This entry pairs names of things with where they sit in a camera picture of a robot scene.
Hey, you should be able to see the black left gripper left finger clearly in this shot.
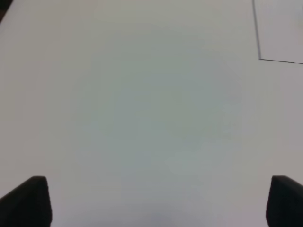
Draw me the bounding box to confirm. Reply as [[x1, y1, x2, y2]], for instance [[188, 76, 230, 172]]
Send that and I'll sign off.
[[0, 176, 52, 227]]

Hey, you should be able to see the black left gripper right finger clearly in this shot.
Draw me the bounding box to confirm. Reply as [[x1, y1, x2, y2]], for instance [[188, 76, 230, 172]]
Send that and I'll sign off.
[[266, 175, 303, 227]]

